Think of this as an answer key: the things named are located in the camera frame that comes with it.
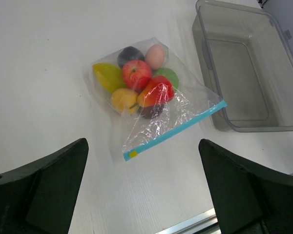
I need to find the clear zip top bag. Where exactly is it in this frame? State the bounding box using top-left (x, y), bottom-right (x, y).
top-left (87, 38), bottom-right (227, 161)

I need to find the green toy fruit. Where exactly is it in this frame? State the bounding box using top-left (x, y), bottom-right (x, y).
top-left (153, 67), bottom-right (179, 91)

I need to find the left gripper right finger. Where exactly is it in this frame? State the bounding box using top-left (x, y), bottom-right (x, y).
top-left (198, 139), bottom-right (293, 234)

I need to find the dark purple toy mangosteen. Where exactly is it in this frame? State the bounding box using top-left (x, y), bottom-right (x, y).
top-left (117, 46), bottom-right (145, 69)

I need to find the clear grey plastic bin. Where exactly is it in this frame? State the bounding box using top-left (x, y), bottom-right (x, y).
top-left (192, 0), bottom-right (293, 133)

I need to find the pink toy peach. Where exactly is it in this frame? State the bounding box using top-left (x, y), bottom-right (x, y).
top-left (145, 44), bottom-right (165, 70)

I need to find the orange toy fruit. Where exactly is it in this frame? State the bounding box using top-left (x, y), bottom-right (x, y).
top-left (110, 88), bottom-right (138, 114)

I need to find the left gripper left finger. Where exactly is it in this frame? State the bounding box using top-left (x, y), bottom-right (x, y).
top-left (0, 138), bottom-right (89, 234)

